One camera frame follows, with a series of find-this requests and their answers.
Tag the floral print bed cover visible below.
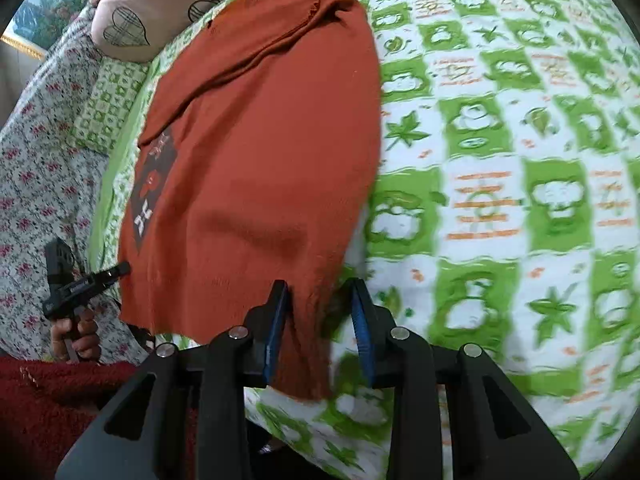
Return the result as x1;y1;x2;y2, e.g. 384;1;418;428
0;5;146;366

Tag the person's left hand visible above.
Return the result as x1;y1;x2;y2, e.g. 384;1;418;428
51;307;101;363

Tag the dark red fuzzy cloth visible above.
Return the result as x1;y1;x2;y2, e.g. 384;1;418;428
0;357;201;480

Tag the framed wall picture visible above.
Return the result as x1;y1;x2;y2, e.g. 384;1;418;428
2;0;108;61

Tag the orange knit sweater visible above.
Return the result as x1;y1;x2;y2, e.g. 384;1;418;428
117;0;383;401

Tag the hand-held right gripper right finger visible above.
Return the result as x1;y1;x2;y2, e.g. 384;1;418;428
345;277;581;480

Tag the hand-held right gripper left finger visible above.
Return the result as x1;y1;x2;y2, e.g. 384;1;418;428
55;280;291;480

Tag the green checked pillow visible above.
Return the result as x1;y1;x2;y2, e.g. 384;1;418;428
67;55;151;153

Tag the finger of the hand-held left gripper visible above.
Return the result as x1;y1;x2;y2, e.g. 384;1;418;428
92;261;132;282

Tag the green checked bedsheet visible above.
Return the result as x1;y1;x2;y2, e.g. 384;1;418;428
87;0;640;480

